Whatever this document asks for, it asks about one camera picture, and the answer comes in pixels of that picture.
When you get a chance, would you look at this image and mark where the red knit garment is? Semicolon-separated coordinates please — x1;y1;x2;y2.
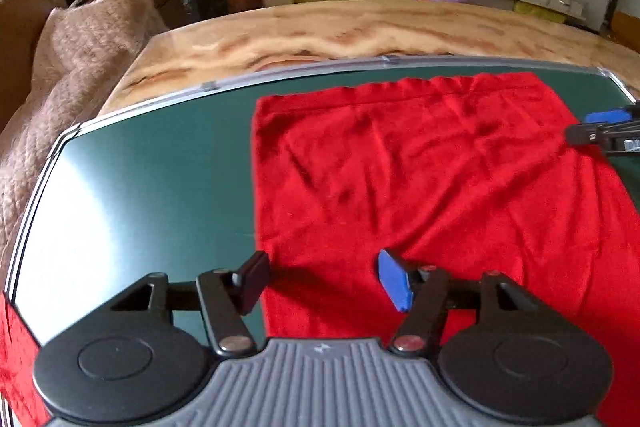
252;72;639;426

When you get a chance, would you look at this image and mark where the green mat with metal frame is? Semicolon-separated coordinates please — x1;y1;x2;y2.
6;56;634;343

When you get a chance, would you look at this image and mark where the brown sofa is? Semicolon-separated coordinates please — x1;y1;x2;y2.
1;0;191;126

